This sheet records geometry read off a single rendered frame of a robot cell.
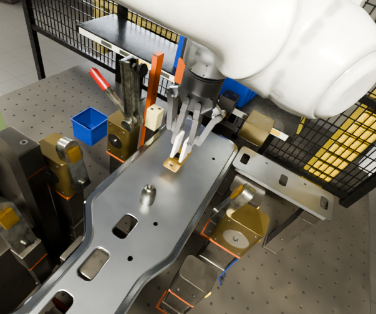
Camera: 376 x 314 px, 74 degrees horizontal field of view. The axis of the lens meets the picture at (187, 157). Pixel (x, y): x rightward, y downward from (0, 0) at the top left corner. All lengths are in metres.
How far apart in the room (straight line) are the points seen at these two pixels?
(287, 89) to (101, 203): 0.43
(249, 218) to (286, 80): 0.37
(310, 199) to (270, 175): 0.12
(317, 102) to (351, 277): 0.95
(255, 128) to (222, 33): 0.56
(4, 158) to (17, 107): 0.86
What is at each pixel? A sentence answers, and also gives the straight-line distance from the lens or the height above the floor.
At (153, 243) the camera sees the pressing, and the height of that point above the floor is 1.00.
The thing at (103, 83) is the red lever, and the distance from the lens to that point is 0.63.
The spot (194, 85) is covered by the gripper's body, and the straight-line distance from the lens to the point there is 0.44.
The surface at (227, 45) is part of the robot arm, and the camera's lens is 0.24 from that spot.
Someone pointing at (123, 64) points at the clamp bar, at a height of 1.21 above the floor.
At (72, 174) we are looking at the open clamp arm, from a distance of 0.55.
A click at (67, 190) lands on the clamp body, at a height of 0.98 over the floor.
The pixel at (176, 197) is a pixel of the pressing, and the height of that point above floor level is 1.00.
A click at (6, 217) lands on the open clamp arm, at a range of 0.47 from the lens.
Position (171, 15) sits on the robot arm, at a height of 1.41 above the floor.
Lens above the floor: 1.47
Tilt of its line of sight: 46 degrees down
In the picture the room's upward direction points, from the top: 20 degrees clockwise
